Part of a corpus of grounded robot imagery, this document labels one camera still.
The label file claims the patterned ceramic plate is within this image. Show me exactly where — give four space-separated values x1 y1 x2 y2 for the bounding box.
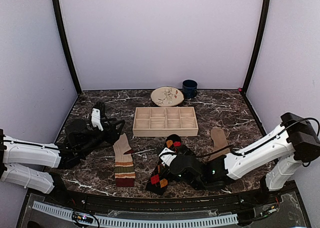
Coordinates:
150 86 184 107

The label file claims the wooden compartment tray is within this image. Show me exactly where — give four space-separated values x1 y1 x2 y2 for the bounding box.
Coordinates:
132 107 199 137

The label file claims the white slotted cable duct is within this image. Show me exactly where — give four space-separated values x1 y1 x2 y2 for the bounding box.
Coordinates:
32 201 239 228

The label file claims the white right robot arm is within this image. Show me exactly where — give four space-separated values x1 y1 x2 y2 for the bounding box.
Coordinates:
159 112 320 205

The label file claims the right black corner post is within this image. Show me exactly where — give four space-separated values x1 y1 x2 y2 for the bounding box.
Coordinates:
242 0 270 94

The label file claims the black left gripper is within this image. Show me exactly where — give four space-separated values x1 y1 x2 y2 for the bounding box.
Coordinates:
79 117 125 158

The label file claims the left black corner post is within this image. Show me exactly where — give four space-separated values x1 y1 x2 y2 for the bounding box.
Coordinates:
52 0 82 96

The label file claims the dark blue mug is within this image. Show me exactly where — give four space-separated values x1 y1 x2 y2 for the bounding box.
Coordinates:
182 80 198 99

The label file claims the beige striped sock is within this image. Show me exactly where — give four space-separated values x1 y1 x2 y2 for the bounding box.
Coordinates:
113 133 136 187

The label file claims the tan plain sock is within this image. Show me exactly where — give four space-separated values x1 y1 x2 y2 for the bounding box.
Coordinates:
209 128 230 161

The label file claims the black argyle sock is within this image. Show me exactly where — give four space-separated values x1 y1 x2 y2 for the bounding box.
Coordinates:
145 134 195 195

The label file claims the black corner post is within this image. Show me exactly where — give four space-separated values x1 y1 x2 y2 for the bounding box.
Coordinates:
52 0 82 96
242 0 270 94

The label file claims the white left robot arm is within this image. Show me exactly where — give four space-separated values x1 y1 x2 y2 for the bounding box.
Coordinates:
0 118 125 206

